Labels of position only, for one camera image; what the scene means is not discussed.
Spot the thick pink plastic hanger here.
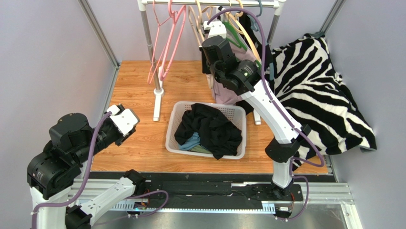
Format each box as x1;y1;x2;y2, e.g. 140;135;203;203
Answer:
158;0;186;81

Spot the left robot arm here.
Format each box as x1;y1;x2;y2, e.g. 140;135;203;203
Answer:
27;109;145;229

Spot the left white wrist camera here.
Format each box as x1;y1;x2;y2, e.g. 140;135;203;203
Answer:
106;104;140;136

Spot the black tank top on right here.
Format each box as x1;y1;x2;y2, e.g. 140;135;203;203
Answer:
236;13;274;114

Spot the black garment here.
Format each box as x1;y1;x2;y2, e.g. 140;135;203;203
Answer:
174;103;243;160

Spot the blue tank top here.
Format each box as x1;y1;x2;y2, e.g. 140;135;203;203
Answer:
179;132;201;151

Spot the zebra print blanket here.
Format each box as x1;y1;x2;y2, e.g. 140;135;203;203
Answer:
270;34;377;170

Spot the thin pink wire hanger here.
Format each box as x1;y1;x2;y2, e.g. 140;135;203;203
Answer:
147;0;172;84

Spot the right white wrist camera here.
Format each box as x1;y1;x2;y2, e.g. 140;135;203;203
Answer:
203;21;227;39

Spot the grey-blue hanger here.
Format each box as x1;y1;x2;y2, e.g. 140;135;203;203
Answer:
249;0;275;82

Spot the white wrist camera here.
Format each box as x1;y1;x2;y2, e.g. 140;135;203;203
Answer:
106;104;140;136
203;21;227;39

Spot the mauve tank top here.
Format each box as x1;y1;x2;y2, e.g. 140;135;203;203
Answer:
211;42;257;105

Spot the metal clothes rack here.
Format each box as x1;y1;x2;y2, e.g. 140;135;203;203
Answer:
138;0;284;122

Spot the white plastic laundry basket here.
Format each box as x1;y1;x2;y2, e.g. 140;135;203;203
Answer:
165;101;247;160

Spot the beige wooden hanger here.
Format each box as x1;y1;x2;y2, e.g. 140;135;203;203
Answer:
187;0;216;89

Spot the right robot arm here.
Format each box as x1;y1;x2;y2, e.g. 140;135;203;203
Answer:
201;35;311;189

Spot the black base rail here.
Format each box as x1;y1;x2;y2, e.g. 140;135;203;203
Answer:
85;171;305;212

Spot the green hanger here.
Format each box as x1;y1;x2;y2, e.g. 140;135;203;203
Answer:
223;21;262;67

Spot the cream hanger with striped top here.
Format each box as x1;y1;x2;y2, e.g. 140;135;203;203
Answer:
224;11;261;63

